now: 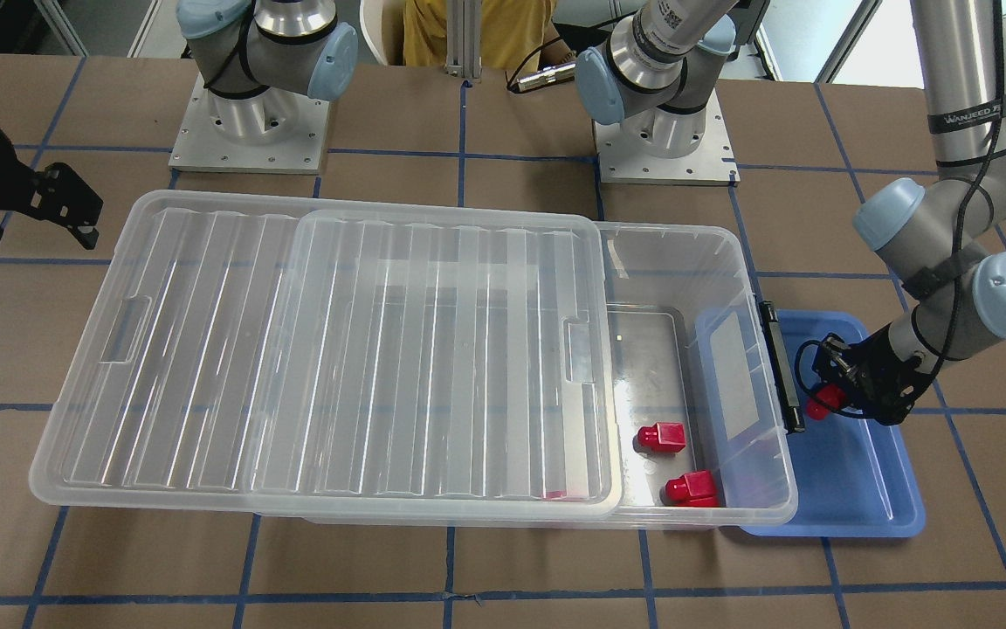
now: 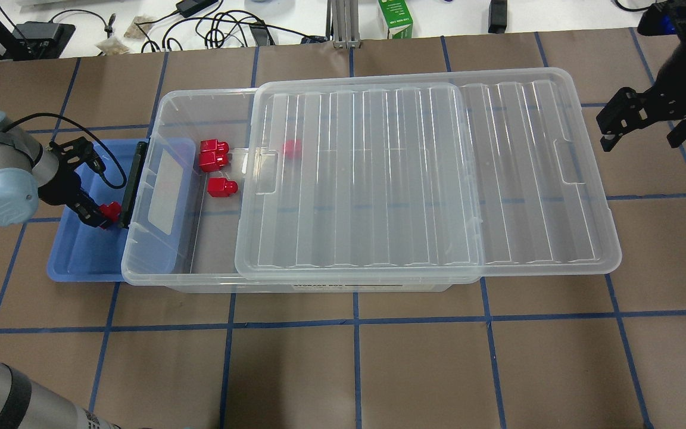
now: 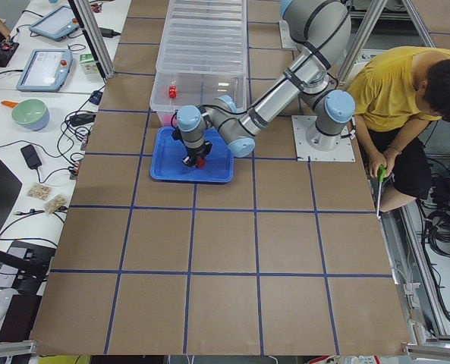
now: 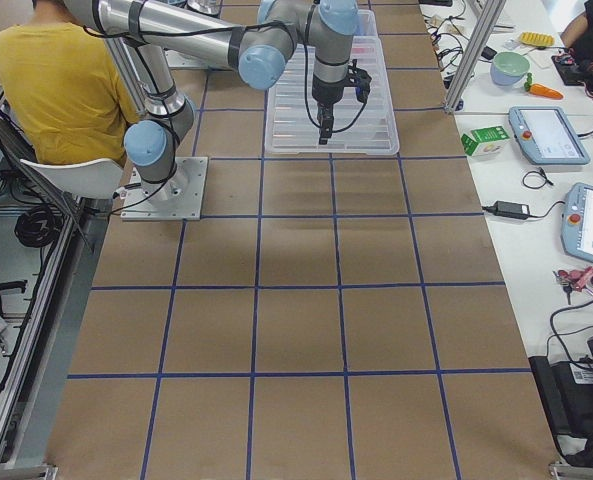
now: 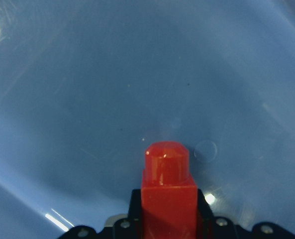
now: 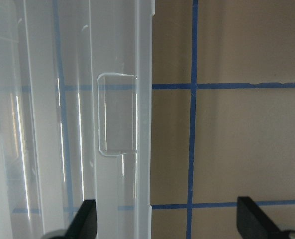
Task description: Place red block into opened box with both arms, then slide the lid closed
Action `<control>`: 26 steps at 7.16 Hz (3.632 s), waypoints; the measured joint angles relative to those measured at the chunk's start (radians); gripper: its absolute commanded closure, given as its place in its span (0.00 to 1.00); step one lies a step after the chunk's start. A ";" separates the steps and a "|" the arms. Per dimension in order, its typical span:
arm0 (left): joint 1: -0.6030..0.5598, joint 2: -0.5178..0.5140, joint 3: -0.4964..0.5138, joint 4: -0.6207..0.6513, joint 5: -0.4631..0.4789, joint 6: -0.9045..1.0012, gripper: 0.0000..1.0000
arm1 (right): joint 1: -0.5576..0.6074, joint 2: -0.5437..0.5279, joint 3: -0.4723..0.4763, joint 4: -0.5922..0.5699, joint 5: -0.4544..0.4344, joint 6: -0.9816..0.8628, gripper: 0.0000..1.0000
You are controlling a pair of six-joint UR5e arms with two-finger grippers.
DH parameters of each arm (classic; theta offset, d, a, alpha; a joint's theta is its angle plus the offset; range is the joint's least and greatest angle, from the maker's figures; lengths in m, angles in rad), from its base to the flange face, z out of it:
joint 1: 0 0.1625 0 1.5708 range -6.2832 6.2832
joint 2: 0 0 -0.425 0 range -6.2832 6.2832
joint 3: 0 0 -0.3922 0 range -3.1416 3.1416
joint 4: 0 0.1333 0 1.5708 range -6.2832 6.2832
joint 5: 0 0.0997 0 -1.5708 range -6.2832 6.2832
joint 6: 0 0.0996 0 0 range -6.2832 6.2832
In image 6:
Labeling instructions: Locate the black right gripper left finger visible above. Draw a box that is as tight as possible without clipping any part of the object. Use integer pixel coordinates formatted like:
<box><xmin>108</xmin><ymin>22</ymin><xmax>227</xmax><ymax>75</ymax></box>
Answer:
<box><xmin>44</xmin><ymin>199</ymin><xmax>98</xmax><ymax>239</ymax></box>

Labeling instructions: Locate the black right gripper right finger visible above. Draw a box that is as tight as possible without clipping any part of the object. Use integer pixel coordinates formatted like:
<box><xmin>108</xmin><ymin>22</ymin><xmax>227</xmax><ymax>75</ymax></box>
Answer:
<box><xmin>237</xmin><ymin>196</ymin><xmax>295</xmax><ymax>239</ymax></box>

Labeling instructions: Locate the clear plastic box lid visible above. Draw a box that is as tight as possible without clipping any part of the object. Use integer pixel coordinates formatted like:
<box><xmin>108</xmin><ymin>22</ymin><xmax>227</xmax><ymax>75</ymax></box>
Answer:
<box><xmin>0</xmin><ymin>0</ymin><xmax>155</xmax><ymax>239</ymax></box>

